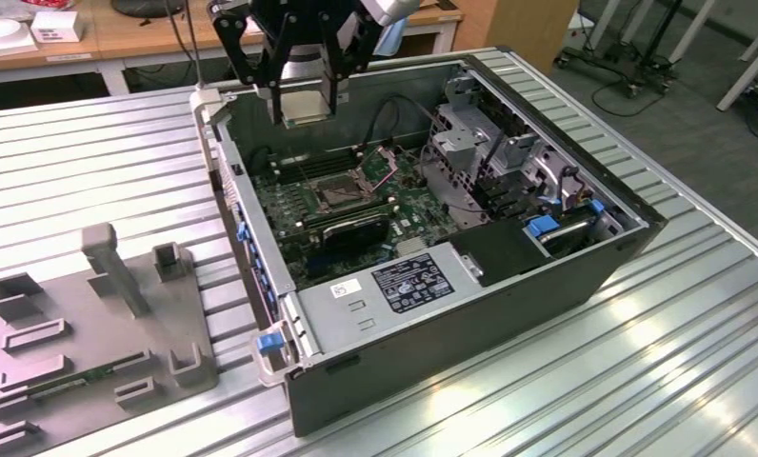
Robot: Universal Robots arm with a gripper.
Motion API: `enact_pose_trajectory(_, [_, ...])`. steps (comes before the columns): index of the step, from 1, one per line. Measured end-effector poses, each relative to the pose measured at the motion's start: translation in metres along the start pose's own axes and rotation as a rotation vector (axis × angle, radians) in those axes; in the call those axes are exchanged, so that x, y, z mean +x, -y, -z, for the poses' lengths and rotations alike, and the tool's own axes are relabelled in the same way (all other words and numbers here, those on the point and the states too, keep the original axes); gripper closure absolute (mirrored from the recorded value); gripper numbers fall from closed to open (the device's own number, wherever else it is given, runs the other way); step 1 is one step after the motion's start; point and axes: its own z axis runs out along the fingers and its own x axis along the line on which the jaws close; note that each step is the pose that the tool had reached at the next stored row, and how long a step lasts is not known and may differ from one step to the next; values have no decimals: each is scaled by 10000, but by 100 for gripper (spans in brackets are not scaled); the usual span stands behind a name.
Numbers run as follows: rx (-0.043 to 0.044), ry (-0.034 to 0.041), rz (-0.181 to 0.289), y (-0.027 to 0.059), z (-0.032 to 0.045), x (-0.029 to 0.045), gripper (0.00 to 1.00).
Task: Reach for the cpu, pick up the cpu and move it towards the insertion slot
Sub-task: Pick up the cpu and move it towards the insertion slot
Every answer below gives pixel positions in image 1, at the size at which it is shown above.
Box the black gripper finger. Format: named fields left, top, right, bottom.
left=210, top=0, right=295, bottom=125
left=318, top=11, right=381, bottom=116

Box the silver CPU with green edge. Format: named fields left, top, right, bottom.
left=280, top=89, right=334, bottom=129

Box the black RAM slot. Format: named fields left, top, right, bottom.
left=297, top=212, right=390, bottom=232
left=280, top=159, right=362, bottom=178
left=274, top=147, right=355, bottom=166
left=292, top=208, right=386, bottom=227
left=278, top=152, right=359, bottom=171

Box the CPU socket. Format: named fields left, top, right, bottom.
left=310, top=172, right=373, bottom=207

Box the wooden desk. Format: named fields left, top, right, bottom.
left=0, top=0, right=463, bottom=99

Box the metal socket cover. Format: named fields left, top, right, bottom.
left=366, top=144, right=409, bottom=171

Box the wooden cabinet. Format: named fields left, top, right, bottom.
left=415, top=0, right=578, bottom=78

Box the silver drive cage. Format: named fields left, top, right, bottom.
left=427, top=74, right=549, bottom=226

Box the white cardboard box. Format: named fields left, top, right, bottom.
left=28, top=10, right=89, bottom=44

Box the thin metal locking lever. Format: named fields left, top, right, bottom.
left=370, top=164, right=398, bottom=197

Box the green motherboard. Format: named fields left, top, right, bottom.
left=250, top=142, right=459, bottom=287

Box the black expansion card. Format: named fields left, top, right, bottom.
left=319, top=215, right=391, bottom=253

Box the small silver heatsink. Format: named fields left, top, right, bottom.
left=393, top=237, right=430, bottom=257

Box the black wheeled stand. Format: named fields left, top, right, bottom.
left=554, top=0, right=680, bottom=99

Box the black plastic shroud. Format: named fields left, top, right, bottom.
left=447, top=221, right=553, bottom=288

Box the black rating label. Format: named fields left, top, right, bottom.
left=370, top=251, right=457, bottom=314

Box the white code sticker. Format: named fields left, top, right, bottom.
left=326, top=279, right=365, bottom=300

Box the silver power supply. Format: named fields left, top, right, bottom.
left=292, top=242, right=483, bottom=359

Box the white table leg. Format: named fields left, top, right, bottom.
left=715, top=0, right=758, bottom=111

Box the blue case latch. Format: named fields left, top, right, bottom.
left=255, top=332, right=286, bottom=356

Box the grey plastic parts rack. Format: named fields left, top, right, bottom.
left=0, top=221, right=222, bottom=457

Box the black open PC case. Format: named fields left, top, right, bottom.
left=191, top=47, right=669, bottom=439

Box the green RAM stick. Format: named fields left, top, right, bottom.
left=27, top=350, right=155, bottom=399

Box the grey hanging cable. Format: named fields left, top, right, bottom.
left=180, top=0, right=207, bottom=91

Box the black cable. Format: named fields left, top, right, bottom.
left=362, top=93, right=431, bottom=147

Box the grey wire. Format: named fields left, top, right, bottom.
left=415, top=142, right=485, bottom=213

